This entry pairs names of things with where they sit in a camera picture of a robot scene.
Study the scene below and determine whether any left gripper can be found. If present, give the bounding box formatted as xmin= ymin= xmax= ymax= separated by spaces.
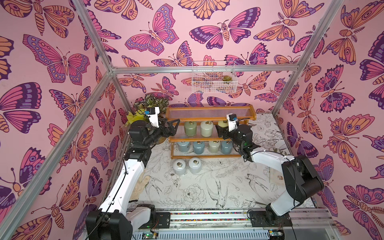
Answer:
xmin=143 ymin=118 xmax=179 ymax=150

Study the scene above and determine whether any pale yellow-green tea canister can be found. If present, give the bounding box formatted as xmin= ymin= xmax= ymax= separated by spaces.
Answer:
xmin=218 ymin=120 xmax=229 ymax=128

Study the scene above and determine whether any cream tea canister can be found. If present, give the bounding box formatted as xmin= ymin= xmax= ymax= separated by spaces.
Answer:
xmin=200 ymin=121 xmax=214 ymax=138

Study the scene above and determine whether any sage green tea canister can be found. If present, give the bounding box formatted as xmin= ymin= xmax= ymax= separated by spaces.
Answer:
xmin=184 ymin=121 xmax=197 ymax=137

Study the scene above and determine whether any white tea canister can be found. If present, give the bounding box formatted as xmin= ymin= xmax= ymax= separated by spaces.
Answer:
xmin=189 ymin=158 xmax=202 ymax=175
xmin=173 ymin=159 xmax=187 ymax=176

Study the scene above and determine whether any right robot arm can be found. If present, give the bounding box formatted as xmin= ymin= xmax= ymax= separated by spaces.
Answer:
xmin=216 ymin=125 xmax=325 ymax=226

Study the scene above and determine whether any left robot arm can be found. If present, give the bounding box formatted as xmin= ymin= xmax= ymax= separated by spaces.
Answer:
xmin=85 ymin=119 xmax=180 ymax=240

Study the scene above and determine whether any blue tea canister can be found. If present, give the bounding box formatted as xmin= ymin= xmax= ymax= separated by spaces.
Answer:
xmin=177 ymin=142 xmax=190 ymax=153
xmin=221 ymin=141 xmax=233 ymax=155
xmin=193 ymin=141 xmax=205 ymax=155

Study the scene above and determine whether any pale green tea canister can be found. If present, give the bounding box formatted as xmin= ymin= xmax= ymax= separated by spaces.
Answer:
xmin=209 ymin=141 xmax=221 ymax=153

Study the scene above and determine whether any wooden three-tier shelf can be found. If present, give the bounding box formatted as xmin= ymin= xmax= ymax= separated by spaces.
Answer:
xmin=166 ymin=106 xmax=257 ymax=159

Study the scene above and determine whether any striped leaf potted plant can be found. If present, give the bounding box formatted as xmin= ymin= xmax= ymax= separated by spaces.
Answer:
xmin=133 ymin=94 xmax=169 ymax=115

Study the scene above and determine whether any small succulent in basket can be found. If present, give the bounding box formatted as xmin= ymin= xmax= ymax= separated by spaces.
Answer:
xmin=222 ymin=76 xmax=233 ymax=82

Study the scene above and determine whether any beige work glove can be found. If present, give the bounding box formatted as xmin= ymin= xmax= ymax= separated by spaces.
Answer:
xmin=130 ymin=175 xmax=151 ymax=202

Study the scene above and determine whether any beige cloth tool pouch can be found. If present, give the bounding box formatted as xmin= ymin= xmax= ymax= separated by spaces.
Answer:
xmin=270 ymin=168 xmax=285 ymax=186

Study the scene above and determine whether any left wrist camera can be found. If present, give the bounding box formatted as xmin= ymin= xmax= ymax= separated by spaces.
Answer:
xmin=145 ymin=107 xmax=160 ymax=128

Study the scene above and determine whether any white wire wall basket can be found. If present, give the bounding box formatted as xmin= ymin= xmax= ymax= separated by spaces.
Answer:
xmin=190 ymin=60 xmax=238 ymax=94

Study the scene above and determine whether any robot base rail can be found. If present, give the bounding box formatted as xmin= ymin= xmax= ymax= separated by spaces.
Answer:
xmin=86 ymin=208 xmax=343 ymax=240

